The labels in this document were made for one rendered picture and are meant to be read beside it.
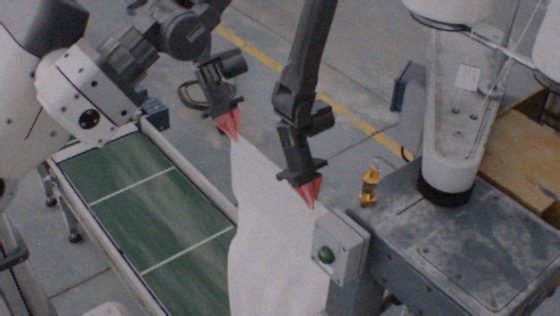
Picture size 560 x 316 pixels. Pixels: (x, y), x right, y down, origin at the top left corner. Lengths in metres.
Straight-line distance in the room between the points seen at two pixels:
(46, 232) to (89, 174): 0.47
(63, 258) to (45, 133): 1.65
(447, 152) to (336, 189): 2.05
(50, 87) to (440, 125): 0.60
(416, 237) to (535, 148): 0.35
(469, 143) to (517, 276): 0.22
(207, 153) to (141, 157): 0.67
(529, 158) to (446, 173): 0.24
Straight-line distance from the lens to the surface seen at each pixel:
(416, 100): 1.24
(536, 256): 0.89
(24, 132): 1.06
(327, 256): 0.86
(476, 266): 0.84
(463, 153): 0.89
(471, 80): 1.08
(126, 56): 0.89
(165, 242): 2.13
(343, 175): 2.99
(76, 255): 2.68
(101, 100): 0.89
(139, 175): 2.41
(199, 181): 2.33
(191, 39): 0.92
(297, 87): 1.13
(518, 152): 1.08
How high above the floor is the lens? 1.94
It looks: 40 degrees down
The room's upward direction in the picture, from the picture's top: 3 degrees clockwise
